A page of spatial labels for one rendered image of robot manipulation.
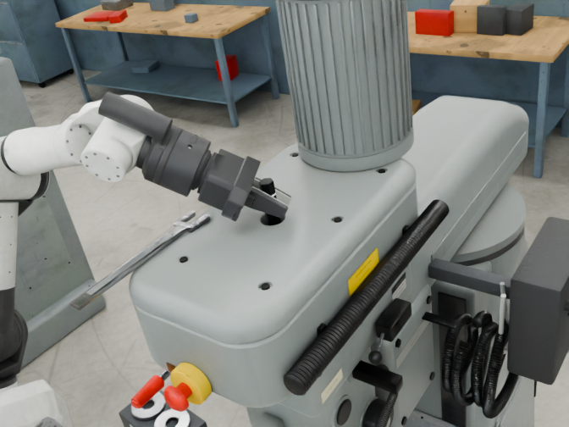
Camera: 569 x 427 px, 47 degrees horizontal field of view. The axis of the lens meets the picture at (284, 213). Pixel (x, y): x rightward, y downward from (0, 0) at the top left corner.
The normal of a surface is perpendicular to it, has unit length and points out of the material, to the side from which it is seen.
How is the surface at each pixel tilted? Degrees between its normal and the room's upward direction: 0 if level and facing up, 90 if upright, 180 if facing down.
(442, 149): 0
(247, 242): 0
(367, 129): 90
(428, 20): 90
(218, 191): 90
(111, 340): 0
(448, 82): 90
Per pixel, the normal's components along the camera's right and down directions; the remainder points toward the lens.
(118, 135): 0.31, -0.53
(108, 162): -0.26, 0.75
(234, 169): 0.37, -0.74
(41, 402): 0.69, -0.37
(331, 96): -0.35, 0.54
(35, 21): 0.81, 0.20
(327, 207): -0.15, -0.84
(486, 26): -0.62, 0.49
